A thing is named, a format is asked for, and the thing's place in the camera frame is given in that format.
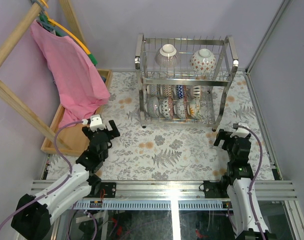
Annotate blue patterned bowl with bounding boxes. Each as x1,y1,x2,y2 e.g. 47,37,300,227
147,84,161,99

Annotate brown patterned bowl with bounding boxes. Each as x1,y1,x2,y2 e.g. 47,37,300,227
160,84,174,99

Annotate purple striped bowl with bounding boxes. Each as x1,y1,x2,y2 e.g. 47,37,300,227
154,43,180,68

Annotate orange flower patterned bowl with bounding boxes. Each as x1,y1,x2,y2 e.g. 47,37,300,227
188,97,202,120

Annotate cream bowl orange rim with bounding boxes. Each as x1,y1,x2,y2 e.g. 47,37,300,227
190,85,202,99

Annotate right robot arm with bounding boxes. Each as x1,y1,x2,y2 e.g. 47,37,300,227
214,123,277,240

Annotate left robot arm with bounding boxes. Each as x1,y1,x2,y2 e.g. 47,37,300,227
11,115,120,240

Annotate stainless steel dish rack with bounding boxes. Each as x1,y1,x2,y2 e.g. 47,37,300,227
134,33,239,131

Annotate pink cloth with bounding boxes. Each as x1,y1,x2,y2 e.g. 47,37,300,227
30,21,110,128

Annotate yellow plastic hanger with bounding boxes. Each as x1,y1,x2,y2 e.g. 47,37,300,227
31,0,91,56

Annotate green plastic hanger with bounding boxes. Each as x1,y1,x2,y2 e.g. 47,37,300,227
37,13,98,66

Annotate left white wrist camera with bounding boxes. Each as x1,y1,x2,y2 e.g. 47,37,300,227
82,114,106,132

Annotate aluminium rail frame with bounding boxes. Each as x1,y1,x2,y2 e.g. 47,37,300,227
16,178,304,240

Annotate wooden clothes rack frame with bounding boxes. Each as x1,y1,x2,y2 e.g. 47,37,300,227
0,0,86,151

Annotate aluminium corner post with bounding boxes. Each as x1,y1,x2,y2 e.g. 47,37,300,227
245,0,293,74

